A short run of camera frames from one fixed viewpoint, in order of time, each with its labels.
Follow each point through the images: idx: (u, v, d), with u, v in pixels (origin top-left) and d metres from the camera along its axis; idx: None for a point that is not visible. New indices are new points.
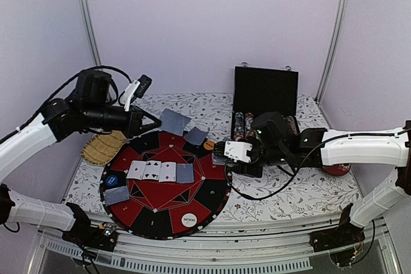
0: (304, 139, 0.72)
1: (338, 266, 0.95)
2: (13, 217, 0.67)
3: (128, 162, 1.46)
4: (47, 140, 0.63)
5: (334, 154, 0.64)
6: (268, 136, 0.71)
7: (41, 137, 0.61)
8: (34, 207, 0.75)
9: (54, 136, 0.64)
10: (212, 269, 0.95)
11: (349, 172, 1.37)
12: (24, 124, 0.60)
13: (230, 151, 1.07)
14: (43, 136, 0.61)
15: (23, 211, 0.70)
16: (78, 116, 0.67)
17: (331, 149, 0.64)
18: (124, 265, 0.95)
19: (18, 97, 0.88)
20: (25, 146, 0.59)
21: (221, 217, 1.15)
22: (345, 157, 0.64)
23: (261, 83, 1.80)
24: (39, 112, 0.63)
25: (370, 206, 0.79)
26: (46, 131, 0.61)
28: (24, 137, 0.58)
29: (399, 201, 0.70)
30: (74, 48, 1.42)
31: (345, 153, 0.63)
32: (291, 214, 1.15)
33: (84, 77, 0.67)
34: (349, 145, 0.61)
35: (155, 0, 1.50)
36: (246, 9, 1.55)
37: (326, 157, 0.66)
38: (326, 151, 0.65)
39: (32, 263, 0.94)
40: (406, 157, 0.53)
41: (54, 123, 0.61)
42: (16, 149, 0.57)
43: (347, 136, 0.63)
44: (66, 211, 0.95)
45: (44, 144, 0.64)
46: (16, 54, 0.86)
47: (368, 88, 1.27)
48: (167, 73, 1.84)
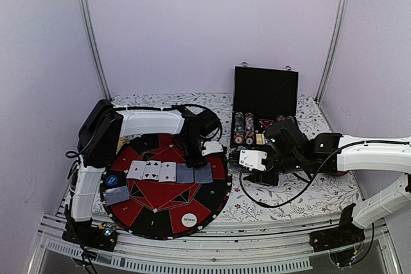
0: (320, 144, 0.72)
1: (338, 267, 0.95)
2: (87, 172, 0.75)
3: (128, 162, 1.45)
4: (171, 127, 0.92)
5: (351, 162, 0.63)
6: (282, 145, 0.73)
7: (171, 122, 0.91)
8: (95, 183, 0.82)
9: (176, 126, 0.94)
10: (212, 269, 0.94)
11: (349, 172, 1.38)
12: (166, 110, 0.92)
13: (244, 160, 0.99)
14: (171, 123, 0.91)
15: (92, 176, 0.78)
16: (197, 126, 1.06)
17: (349, 156, 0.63)
18: (124, 265, 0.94)
19: (17, 98, 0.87)
20: (158, 122, 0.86)
21: (221, 217, 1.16)
22: (359, 164, 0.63)
23: (261, 83, 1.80)
24: (176, 108, 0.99)
25: (376, 208, 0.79)
26: (178, 122, 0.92)
28: (164, 116, 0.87)
29: (404, 205, 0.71)
30: (74, 47, 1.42)
31: (361, 160, 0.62)
32: (291, 214, 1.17)
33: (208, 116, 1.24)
34: (366, 153, 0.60)
35: (155, 0, 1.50)
36: (247, 9, 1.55)
37: (341, 163, 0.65)
38: (343, 158, 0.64)
39: (32, 263, 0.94)
40: None
41: (187, 121, 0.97)
42: (154, 119, 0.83)
43: (363, 144, 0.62)
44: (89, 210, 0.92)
45: (162, 130, 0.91)
46: (16, 53, 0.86)
47: (368, 88, 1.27)
48: (167, 72, 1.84)
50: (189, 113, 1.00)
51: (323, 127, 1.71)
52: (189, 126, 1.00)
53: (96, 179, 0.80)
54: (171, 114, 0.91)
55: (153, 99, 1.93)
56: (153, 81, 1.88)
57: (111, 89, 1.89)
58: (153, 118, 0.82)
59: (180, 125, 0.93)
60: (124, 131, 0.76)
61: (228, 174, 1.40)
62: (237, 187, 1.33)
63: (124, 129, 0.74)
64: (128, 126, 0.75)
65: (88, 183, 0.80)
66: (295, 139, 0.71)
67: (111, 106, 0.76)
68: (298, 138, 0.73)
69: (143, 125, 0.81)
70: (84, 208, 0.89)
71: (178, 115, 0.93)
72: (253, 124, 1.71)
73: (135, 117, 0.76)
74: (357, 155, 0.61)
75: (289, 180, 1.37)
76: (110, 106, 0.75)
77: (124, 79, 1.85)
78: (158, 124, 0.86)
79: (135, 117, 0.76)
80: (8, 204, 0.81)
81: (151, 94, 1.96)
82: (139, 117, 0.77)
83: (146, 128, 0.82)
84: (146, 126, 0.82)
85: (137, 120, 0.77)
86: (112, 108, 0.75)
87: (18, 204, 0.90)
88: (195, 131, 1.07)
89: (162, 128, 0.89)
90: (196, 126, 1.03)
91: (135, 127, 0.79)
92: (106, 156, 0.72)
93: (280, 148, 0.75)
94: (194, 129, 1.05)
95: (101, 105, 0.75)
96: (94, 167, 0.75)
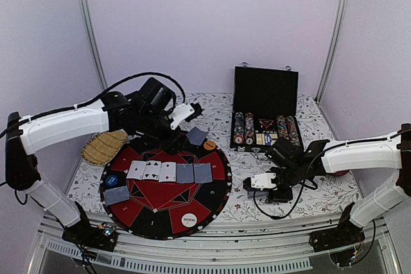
0: (309, 150, 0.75)
1: (338, 267, 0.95)
2: (32, 190, 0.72)
3: (128, 162, 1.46)
4: (96, 126, 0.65)
5: (335, 162, 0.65)
6: (279, 158, 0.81)
7: (92, 121, 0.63)
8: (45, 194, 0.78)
9: (108, 125, 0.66)
10: (212, 269, 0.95)
11: (349, 172, 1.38)
12: (81, 104, 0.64)
13: (255, 183, 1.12)
14: (91, 122, 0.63)
15: (43, 189, 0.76)
16: (130, 116, 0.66)
17: (332, 158, 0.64)
18: (124, 265, 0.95)
19: (15, 98, 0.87)
20: (72, 125, 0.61)
21: (221, 217, 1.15)
22: (345, 164, 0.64)
23: (261, 83, 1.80)
24: (99, 98, 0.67)
25: (370, 205, 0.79)
26: (99, 117, 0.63)
28: (76, 116, 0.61)
29: (401, 202, 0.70)
30: (74, 48, 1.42)
31: (345, 160, 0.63)
32: (291, 214, 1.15)
33: (157, 84, 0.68)
34: (348, 153, 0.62)
35: (156, 0, 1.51)
36: (246, 9, 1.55)
37: (327, 165, 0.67)
38: (327, 160, 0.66)
39: (32, 262, 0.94)
40: (399, 159, 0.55)
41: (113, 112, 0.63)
42: (67, 124, 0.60)
43: (343, 145, 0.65)
44: (76, 208, 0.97)
45: (84, 131, 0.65)
46: (16, 53, 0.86)
47: (368, 88, 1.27)
48: (167, 72, 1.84)
50: (115, 101, 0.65)
51: (323, 127, 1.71)
52: (123, 119, 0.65)
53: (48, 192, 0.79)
54: (86, 110, 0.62)
55: None
56: None
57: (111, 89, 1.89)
58: (61, 123, 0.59)
59: (105, 121, 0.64)
60: (36, 145, 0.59)
61: (228, 174, 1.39)
62: (237, 187, 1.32)
63: (32, 144, 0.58)
64: (42, 138, 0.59)
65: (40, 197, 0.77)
66: (284, 151, 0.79)
67: (20, 117, 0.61)
68: (289, 151, 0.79)
69: (58, 131, 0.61)
70: (67, 215, 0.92)
71: (98, 108, 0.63)
72: (253, 124, 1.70)
73: (38, 128, 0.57)
74: (339, 156, 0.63)
75: None
76: (20, 119, 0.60)
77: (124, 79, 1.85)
78: (76, 128, 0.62)
79: (41, 127, 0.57)
80: (9, 203, 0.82)
81: None
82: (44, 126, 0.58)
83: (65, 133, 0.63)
84: (62, 133, 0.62)
85: (45, 131, 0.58)
86: (18, 120, 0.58)
87: (18, 203, 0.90)
88: (133, 123, 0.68)
89: (84, 131, 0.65)
90: (133, 115, 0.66)
91: (51, 137, 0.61)
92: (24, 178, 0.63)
93: (279, 162, 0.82)
94: (128, 119, 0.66)
95: (11, 118, 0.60)
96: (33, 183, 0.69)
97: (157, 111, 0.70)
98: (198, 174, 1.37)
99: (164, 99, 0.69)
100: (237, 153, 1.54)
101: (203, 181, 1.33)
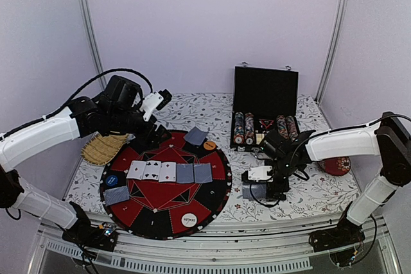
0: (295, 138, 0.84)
1: (338, 267, 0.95)
2: (19, 204, 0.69)
3: (128, 162, 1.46)
4: (66, 134, 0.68)
5: (318, 149, 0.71)
6: (270, 150, 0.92)
7: (65, 129, 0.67)
8: (36, 203, 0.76)
9: (78, 131, 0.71)
10: (212, 269, 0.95)
11: (349, 172, 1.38)
12: (50, 115, 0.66)
13: (252, 175, 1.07)
14: (63, 130, 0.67)
15: (30, 200, 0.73)
16: (101, 119, 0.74)
17: (315, 145, 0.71)
18: (124, 265, 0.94)
19: (15, 98, 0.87)
20: (45, 135, 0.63)
21: (221, 217, 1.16)
22: (327, 151, 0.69)
23: (261, 82, 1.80)
24: (65, 106, 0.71)
25: (361, 199, 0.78)
26: (70, 124, 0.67)
28: (47, 127, 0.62)
29: (390, 194, 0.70)
30: (74, 49, 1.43)
31: (327, 147, 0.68)
32: (291, 214, 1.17)
33: (121, 80, 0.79)
34: (329, 139, 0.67)
35: (156, 0, 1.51)
36: (246, 9, 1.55)
37: (312, 153, 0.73)
38: (311, 147, 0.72)
39: (32, 263, 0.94)
40: (376, 144, 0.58)
41: (83, 117, 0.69)
42: (39, 135, 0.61)
43: (327, 133, 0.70)
44: (69, 208, 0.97)
45: (55, 140, 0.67)
46: (15, 53, 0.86)
47: (368, 88, 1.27)
48: (167, 72, 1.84)
50: (84, 106, 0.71)
51: (323, 126, 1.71)
52: (92, 122, 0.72)
53: (36, 202, 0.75)
54: (55, 119, 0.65)
55: None
56: (153, 81, 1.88)
57: None
58: (33, 135, 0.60)
59: (76, 126, 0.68)
60: (12, 163, 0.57)
61: (228, 174, 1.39)
62: (237, 187, 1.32)
63: (8, 162, 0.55)
64: (15, 154, 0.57)
65: (29, 206, 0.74)
66: (275, 142, 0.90)
67: None
68: (280, 143, 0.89)
69: (30, 145, 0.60)
70: (63, 219, 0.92)
71: (67, 115, 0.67)
72: (253, 124, 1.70)
73: (11, 144, 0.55)
74: (321, 142, 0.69)
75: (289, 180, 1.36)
76: None
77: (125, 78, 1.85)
78: (48, 138, 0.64)
79: (16, 142, 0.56)
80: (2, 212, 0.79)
81: None
82: (18, 141, 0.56)
83: (38, 145, 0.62)
84: (36, 145, 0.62)
85: (19, 145, 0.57)
86: None
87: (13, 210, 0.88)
88: (103, 125, 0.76)
89: (54, 140, 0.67)
90: (103, 117, 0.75)
91: (25, 152, 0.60)
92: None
93: (271, 154, 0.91)
94: (99, 122, 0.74)
95: None
96: (18, 195, 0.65)
97: (126, 108, 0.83)
98: (199, 174, 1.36)
99: (129, 94, 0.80)
100: (237, 153, 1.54)
101: (203, 181, 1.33)
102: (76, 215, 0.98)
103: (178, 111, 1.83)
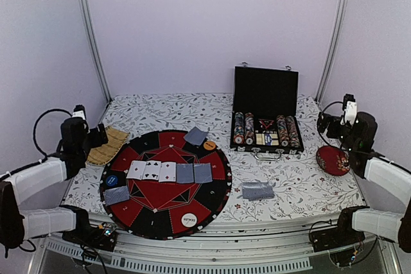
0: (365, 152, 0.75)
1: (338, 267, 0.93)
2: (27, 230, 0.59)
3: (128, 163, 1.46)
4: (54, 177, 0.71)
5: (374, 170, 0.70)
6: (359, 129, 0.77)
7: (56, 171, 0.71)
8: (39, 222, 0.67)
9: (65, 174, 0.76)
10: (212, 269, 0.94)
11: (349, 172, 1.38)
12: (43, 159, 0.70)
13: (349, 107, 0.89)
14: (54, 172, 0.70)
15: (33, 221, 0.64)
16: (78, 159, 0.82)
17: (374, 165, 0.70)
18: (124, 265, 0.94)
19: (16, 98, 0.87)
20: (44, 174, 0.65)
21: (221, 217, 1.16)
22: (379, 178, 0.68)
23: (261, 82, 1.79)
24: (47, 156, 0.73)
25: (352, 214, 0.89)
26: (60, 167, 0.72)
28: (47, 169, 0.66)
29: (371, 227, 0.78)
30: (74, 49, 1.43)
31: (380, 172, 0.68)
32: (291, 214, 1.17)
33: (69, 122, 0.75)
34: (386, 168, 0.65)
35: (155, 0, 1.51)
36: (246, 9, 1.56)
37: (369, 169, 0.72)
38: (370, 164, 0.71)
39: (32, 264, 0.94)
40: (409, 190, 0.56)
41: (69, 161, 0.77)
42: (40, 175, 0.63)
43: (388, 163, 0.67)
44: (64, 208, 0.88)
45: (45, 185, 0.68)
46: (16, 53, 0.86)
47: (368, 88, 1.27)
48: (167, 72, 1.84)
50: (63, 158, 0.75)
51: None
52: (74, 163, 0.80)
53: (38, 220, 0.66)
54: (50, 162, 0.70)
55: (153, 99, 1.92)
56: (153, 81, 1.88)
57: (110, 89, 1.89)
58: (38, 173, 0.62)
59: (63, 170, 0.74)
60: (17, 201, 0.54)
61: (228, 174, 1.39)
62: (237, 187, 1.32)
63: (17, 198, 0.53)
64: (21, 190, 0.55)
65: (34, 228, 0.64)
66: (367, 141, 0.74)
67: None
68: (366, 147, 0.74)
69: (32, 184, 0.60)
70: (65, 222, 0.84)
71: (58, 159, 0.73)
72: (253, 124, 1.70)
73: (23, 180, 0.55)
74: (377, 165, 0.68)
75: (289, 180, 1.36)
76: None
77: (125, 79, 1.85)
78: (44, 178, 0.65)
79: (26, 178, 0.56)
80: None
81: (151, 94, 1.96)
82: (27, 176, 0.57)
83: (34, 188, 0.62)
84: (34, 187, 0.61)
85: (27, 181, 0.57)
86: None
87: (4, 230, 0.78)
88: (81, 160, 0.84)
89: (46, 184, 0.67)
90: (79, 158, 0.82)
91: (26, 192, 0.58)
92: (15, 238, 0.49)
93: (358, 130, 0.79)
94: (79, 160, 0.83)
95: None
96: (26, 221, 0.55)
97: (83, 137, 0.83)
98: (199, 174, 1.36)
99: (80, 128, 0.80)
100: (237, 153, 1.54)
101: (203, 181, 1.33)
102: (73, 212, 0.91)
103: (178, 111, 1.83)
